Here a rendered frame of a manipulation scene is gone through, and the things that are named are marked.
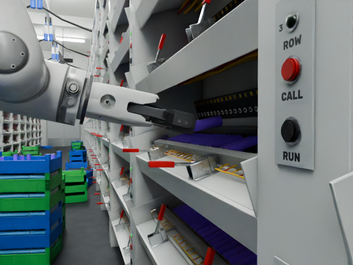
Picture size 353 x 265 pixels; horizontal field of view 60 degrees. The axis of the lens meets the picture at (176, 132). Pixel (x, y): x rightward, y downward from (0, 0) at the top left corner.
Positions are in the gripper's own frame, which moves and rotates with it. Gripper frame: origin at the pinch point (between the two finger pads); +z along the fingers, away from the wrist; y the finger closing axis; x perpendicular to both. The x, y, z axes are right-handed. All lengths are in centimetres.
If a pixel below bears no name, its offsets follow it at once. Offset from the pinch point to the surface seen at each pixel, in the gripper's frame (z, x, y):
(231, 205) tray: 0.4, 8.8, -20.5
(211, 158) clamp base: 3.1, 4.7, -8.0
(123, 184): 9, 25, 89
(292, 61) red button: -2.9, -3.1, -30.2
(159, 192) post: 9.9, 17.5, 35.5
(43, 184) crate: -24, 31, 94
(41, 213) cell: -22, 44, 95
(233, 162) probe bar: 4.5, 4.6, -11.7
